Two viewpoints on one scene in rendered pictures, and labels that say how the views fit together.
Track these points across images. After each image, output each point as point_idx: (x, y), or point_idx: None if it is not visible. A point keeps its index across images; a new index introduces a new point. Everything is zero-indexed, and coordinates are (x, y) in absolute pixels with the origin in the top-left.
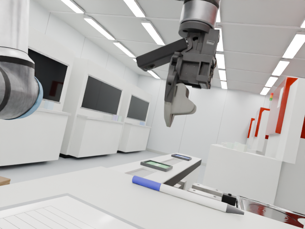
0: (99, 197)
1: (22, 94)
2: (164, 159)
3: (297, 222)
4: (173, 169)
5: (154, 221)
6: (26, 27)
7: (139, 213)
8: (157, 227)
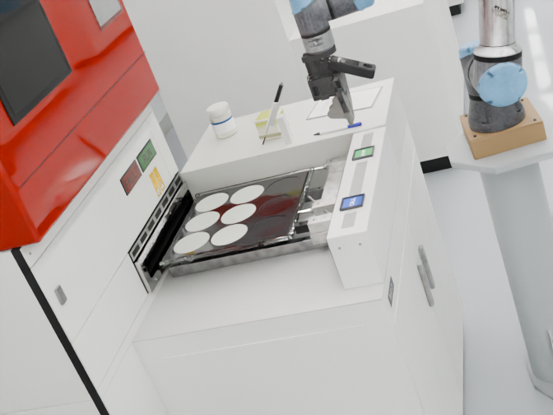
0: (364, 112)
1: (472, 81)
2: (367, 177)
3: (250, 226)
4: (351, 161)
5: None
6: (480, 20)
7: None
8: None
